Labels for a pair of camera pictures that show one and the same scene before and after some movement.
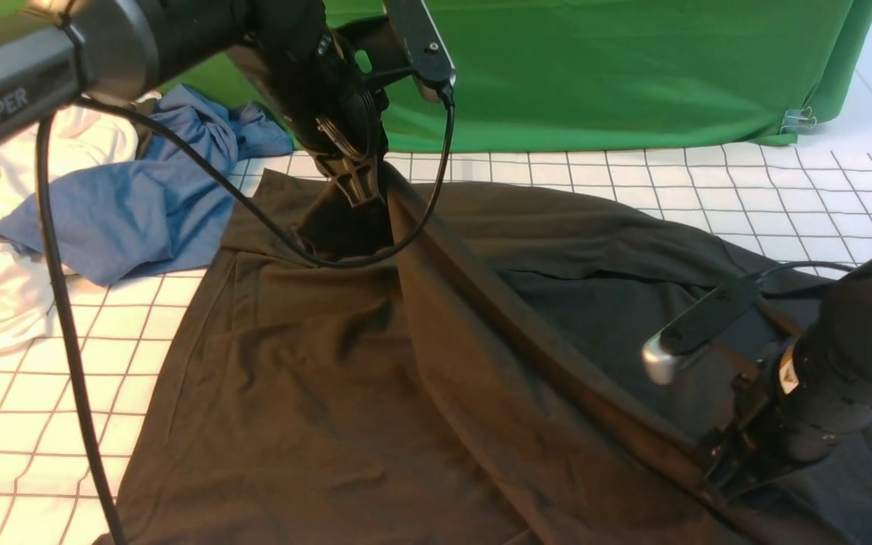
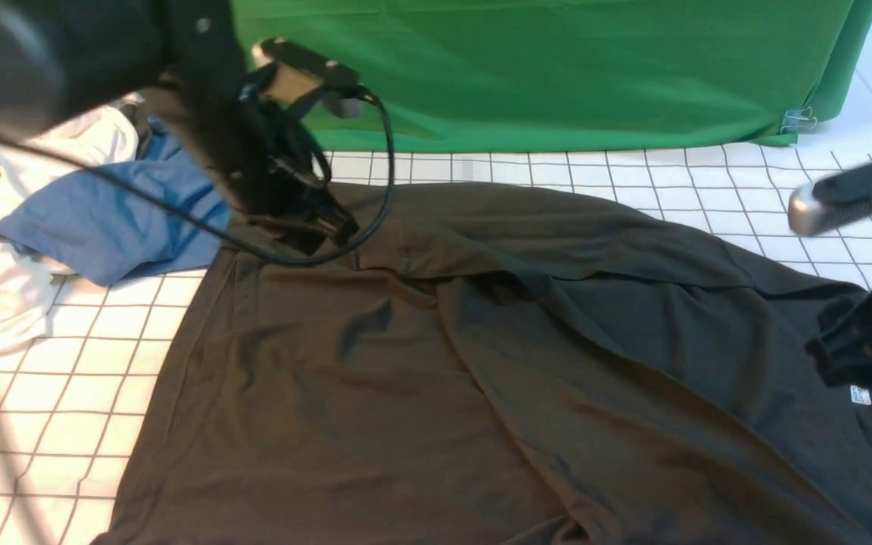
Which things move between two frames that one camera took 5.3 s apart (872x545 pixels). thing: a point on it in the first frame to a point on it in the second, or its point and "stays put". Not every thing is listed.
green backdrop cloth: [571, 75] stays put
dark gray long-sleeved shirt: [465, 362] stays put
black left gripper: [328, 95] to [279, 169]
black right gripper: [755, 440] to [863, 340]
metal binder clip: [797, 118] stays put
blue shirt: [159, 210] stays put
